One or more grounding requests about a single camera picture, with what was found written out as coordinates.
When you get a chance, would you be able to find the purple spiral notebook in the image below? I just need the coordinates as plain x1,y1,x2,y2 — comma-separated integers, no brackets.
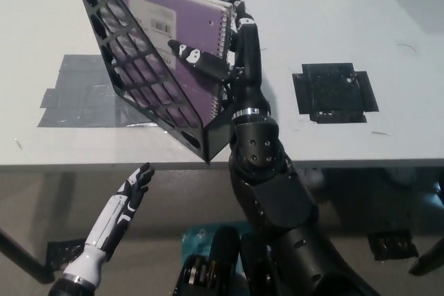
95,0,234,130

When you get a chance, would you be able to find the black lattice magazine stand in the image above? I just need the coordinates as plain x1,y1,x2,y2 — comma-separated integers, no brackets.
69,0,237,165

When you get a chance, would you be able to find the grey tape patch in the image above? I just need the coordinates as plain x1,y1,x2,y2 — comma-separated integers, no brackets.
37,53,167,129

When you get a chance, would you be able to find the black table leg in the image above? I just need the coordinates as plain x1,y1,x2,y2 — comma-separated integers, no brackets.
0,228,56,284
408,238,444,276

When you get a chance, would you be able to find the black floor tape patch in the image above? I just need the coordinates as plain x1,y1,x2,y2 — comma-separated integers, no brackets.
367,229,419,261
46,238,87,272

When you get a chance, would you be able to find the black square tape patch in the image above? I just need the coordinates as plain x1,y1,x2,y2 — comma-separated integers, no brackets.
291,62,379,124

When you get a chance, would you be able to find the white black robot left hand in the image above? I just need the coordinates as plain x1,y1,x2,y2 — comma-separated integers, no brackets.
61,162,155,281

